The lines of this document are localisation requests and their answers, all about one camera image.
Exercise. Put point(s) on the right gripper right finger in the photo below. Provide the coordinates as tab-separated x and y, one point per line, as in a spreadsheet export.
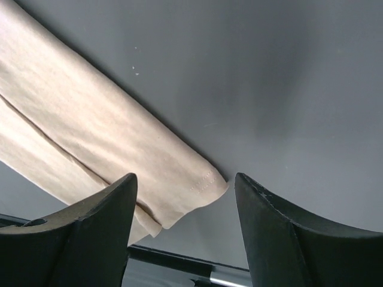
287	245

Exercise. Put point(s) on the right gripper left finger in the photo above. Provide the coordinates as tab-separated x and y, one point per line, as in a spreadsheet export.
84	244

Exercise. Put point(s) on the beige t shirt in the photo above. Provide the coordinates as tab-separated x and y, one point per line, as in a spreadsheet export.
72	131

